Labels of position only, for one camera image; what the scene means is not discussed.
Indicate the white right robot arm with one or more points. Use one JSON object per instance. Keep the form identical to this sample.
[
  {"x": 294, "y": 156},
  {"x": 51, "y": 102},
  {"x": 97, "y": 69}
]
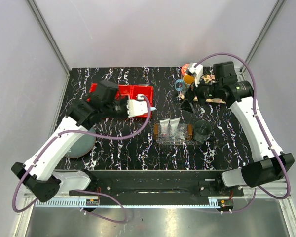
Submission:
[{"x": 270, "y": 163}]

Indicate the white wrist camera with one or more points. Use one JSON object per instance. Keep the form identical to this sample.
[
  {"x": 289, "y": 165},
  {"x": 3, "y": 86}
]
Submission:
[
  {"x": 194, "y": 73},
  {"x": 137, "y": 107}
]

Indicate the white toothbrush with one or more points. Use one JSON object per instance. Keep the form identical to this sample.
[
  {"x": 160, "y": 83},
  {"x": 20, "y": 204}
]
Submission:
[{"x": 153, "y": 108}]

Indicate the dark grey mug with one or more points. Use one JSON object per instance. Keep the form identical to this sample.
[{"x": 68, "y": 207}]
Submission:
[{"x": 202, "y": 131}]

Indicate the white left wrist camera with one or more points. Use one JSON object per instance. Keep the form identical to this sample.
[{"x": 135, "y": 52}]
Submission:
[{"x": 137, "y": 107}]

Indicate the blue-grey ceramic plate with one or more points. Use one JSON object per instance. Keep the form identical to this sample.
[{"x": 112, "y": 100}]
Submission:
[{"x": 81, "y": 147}]

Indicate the blue floral mug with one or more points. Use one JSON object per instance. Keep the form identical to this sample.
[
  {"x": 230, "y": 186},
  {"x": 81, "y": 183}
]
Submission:
[{"x": 182, "y": 85}]

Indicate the red bin with mug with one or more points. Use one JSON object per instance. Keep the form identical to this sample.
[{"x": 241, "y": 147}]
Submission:
[{"x": 145, "y": 90}]

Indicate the red patterned bowl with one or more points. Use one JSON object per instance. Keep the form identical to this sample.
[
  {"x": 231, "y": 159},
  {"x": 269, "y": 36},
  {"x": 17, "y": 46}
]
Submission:
[{"x": 184, "y": 69}]

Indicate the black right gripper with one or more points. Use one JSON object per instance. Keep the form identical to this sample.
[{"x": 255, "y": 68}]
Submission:
[{"x": 194, "y": 91}]

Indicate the clear glass tray wooden handles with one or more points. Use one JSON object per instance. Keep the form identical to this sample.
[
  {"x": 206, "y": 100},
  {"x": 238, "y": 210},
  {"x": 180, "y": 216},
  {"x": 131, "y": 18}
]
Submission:
[{"x": 183, "y": 135}]

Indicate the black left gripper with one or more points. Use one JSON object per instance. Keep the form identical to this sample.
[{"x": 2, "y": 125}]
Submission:
[{"x": 124, "y": 101}]

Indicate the white toothpaste tube dark cap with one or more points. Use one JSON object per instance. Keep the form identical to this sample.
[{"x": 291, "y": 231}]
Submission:
[{"x": 174, "y": 125}]

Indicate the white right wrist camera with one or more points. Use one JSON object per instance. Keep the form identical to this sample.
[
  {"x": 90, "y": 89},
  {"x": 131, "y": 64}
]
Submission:
[{"x": 194, "y": 73}]

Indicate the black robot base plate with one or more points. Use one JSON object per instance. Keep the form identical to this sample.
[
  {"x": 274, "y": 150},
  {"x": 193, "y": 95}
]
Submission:
[{"x": 199, "y": 188}]

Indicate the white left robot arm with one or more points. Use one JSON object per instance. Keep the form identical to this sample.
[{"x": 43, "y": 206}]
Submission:
[{"x": 38, "y": 173}]

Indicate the floral placemat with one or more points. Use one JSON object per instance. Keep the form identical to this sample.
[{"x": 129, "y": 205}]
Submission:
[{"x": 207, "y": 79}]

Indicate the white toothpaste tube red cap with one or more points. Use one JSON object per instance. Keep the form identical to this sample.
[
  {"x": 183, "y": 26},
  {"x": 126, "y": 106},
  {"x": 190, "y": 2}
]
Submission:
[{"x": 164, "y": 125}]

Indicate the red bin with toothpaste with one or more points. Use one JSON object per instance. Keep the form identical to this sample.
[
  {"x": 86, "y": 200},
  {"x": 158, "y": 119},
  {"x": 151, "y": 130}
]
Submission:
[{"x": 123, "y": 91}]

